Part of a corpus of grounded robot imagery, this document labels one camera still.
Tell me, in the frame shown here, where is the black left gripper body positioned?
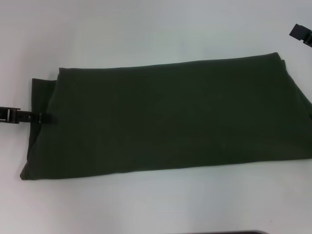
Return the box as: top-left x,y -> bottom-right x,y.
0,106 -> 21,125

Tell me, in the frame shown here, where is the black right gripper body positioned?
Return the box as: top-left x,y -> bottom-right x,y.
302,33 -> 312,48

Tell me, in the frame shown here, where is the dark green FREE T-shirt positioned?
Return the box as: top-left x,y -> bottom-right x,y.
19,51 -> 312,182

